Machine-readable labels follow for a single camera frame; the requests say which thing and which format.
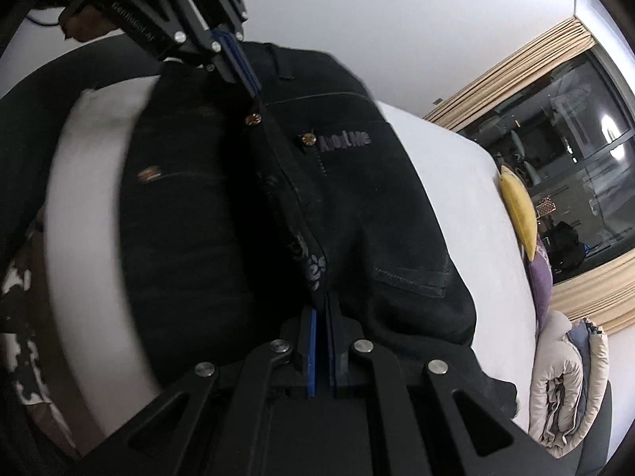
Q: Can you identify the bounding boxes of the beige right curtain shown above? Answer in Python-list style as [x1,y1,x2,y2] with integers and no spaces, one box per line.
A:
[550,250,635,334]

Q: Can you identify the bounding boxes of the yellow pillow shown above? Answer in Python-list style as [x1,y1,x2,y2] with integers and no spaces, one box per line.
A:
[499,165,538,262]

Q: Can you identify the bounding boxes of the white bed mattress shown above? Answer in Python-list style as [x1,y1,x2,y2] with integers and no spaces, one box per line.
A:
[43,77,536,435]

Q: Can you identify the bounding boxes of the rolled beige grey duvet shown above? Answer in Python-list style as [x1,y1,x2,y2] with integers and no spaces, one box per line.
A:
[529,311,609,459]

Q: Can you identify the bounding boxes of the black jeans pants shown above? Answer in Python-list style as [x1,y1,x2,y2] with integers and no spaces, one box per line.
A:
[118,43,517,416]

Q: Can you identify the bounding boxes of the dark glass window door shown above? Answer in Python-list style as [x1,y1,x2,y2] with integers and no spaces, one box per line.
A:
[460,45,634,282]

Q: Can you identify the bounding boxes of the purple pillow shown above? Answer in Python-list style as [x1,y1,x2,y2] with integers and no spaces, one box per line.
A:
[526,238,553,331]

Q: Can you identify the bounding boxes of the dark grey upholstered headboard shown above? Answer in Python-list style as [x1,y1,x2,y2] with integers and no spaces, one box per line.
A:
[575,382,612,476]

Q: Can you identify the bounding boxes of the beige left curtain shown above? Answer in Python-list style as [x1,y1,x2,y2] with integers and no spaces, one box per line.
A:
[424,17,596,131]

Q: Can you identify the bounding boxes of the beige curtain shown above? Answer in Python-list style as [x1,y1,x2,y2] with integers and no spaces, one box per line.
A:
[424,17,596,131]
[550,250,635,334]

